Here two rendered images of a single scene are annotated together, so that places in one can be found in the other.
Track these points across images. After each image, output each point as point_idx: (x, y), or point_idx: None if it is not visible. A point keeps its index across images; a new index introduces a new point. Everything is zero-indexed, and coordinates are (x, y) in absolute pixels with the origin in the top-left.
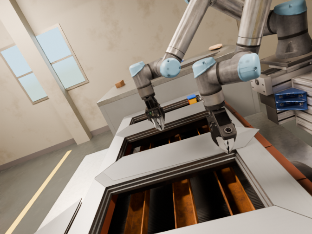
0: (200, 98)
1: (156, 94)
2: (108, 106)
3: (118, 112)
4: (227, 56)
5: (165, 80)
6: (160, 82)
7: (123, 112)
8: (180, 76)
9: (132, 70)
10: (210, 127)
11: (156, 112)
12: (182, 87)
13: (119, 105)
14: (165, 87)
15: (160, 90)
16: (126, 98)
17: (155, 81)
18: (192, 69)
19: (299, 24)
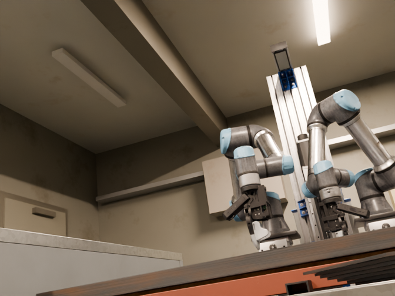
0: (329, 189)
1: (94, 269)
2: (3, 250)
3: (17, 279)
4: (168, 254)
5: (111, 248)
6: (105, 249)
7: (29, 283)
8: (128, 254)
9: (250, 150)
10: (330, 228)
11: (270, 209)
12: (127, 275)
13: (27, 261)
14: (109, 263)
15: (101, 264)
16: (46, 250)
17: (99, 244)
18: (140, 251)
19: (281, 209)
